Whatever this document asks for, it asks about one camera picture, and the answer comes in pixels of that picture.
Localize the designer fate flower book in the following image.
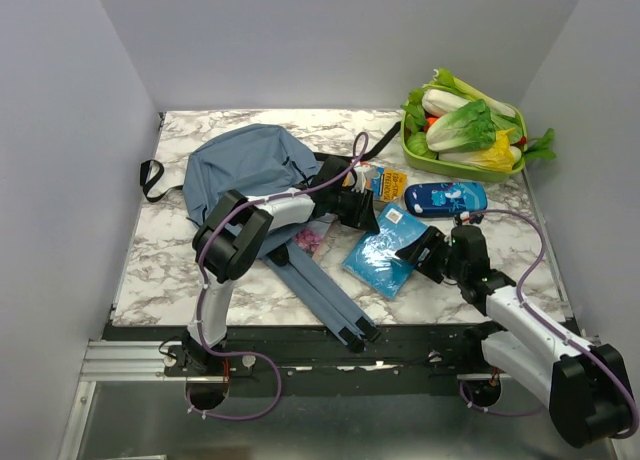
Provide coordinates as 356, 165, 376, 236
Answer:
293, 219, 333, 260

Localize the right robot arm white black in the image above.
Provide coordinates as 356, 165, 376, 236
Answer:
396, 225, 639, 448

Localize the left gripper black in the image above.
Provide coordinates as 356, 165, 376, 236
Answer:
329, 187, 382, 235

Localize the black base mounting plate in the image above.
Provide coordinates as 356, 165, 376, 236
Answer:
102, 319, 586, 399

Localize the blue pencil case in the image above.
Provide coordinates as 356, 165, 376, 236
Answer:
404, 182, 488, 218

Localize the green vegetable tray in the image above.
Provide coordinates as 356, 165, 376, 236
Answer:
399, 111, 525, 183

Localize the dark green spinach leaf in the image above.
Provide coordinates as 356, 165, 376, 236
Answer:
523, 128, 557, 162

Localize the bok choy stalk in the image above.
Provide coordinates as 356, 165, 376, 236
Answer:
424, 67, 516, 118

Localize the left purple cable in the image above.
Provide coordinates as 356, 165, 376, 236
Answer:
185, 130, 371, 421

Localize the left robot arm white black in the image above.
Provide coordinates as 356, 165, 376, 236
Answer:
185, 156, 380, 375

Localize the blue plastic-wrapped book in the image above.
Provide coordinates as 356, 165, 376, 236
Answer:
343, 204, 427, 300

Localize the yellow leafy vegetable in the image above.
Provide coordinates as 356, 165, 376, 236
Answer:
438, 127, 522, 173

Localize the purple cable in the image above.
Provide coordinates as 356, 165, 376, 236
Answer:
185, 130, 371, 421
457, 208, 640, 440

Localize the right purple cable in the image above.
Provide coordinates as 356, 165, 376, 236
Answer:
457, 208, 640, 440

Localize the white napa cabbage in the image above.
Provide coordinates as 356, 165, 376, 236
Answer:
422, 89, 469, 117

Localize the blue student backpack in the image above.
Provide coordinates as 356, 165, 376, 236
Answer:
138, 122, 404, 354

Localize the aluminium rail frame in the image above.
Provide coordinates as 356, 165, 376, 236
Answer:
60, 341, 616, 459

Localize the orange comic book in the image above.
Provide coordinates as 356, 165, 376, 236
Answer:
358, 163, 407, 203

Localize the green leafy lettuce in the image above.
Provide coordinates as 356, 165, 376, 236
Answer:
426, 100, 524, 153

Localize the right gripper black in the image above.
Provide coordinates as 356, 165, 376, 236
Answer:
393, 223, 466, 283

